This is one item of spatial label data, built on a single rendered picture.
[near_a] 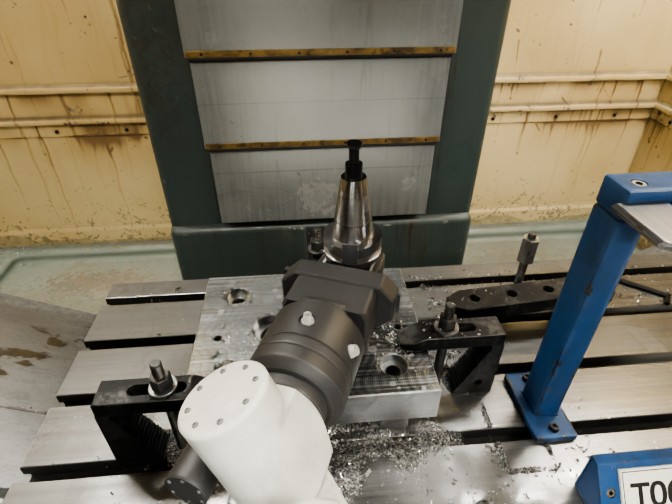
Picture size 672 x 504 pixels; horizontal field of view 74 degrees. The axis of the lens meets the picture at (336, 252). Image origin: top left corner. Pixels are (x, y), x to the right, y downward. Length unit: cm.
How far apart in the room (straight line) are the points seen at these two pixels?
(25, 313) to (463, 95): 106
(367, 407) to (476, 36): 70
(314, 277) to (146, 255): 111
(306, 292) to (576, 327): 29
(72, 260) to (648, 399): 147
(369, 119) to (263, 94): 20
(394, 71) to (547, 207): 92
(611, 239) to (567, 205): 121
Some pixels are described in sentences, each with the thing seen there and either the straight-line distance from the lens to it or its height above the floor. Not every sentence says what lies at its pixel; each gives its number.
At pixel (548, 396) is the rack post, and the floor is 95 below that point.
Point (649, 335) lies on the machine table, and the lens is 85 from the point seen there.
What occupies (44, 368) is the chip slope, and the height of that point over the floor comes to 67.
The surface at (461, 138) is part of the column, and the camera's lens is 100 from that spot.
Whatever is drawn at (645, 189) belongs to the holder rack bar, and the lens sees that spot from 47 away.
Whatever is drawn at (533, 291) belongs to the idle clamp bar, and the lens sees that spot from 74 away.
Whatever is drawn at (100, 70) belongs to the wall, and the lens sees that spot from 135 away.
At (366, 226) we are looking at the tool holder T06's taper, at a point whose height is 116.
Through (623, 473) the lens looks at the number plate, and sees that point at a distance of 59.
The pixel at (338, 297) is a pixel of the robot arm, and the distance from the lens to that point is 42.
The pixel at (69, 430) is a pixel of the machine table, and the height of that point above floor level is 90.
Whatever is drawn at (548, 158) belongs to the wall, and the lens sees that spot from 156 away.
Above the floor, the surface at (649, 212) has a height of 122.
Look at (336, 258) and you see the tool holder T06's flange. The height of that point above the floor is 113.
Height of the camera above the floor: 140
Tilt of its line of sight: 35 degrees down
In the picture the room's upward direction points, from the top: straight up
